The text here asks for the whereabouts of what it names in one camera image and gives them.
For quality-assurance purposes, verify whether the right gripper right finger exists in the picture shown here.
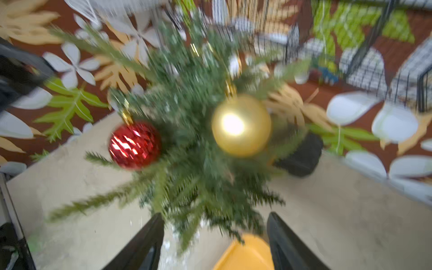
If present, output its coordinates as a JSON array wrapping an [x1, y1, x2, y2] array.
[[267, 211, 329, 270]]

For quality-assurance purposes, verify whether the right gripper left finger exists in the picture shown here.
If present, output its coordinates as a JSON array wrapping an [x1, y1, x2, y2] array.
[[104, 213, 164, 270]]

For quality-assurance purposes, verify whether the red faceted ornament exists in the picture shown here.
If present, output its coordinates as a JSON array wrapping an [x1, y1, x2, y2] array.
[[108, 111, 161, 170]]

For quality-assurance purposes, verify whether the gold ball ornament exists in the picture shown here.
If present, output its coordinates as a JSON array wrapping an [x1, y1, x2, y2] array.
[[211, 82, 272, 158]]

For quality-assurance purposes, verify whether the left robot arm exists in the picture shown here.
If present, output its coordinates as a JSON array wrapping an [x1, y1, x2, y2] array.
[[1, 38, 55, 111]]

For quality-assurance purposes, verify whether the black tree pot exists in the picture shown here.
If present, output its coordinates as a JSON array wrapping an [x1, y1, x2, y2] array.
[[273, 132, 324, 178]]

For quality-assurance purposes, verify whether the small green christmas tree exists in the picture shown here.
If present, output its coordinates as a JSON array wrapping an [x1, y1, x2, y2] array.
[[48, 16, 307, 252]]

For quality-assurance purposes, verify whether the yellow plastic tray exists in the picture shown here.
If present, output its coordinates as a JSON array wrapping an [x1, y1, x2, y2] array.
[[213, 234, 275, 270]]

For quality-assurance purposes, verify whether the black mounting rail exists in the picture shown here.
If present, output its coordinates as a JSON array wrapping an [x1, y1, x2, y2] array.
[[1, 174, 36, 270]]

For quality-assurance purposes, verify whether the black wire basket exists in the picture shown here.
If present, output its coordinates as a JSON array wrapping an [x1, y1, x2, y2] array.
[[194, 1, 432, 113]]

